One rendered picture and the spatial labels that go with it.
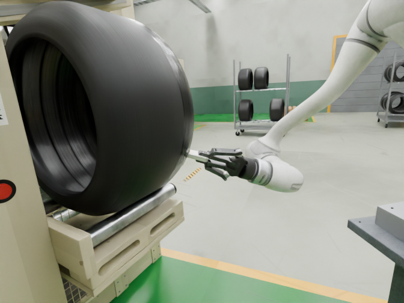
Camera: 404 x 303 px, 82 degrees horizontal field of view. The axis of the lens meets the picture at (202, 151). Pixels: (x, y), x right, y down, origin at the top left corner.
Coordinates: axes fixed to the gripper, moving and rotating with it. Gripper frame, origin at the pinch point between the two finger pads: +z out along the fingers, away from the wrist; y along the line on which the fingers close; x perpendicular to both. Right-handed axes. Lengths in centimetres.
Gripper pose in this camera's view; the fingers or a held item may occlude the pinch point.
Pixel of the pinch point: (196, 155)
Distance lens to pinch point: 74.0
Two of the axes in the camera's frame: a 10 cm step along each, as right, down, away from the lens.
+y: -3.8, 7.9, 4.7
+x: -1.4, -5.5, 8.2
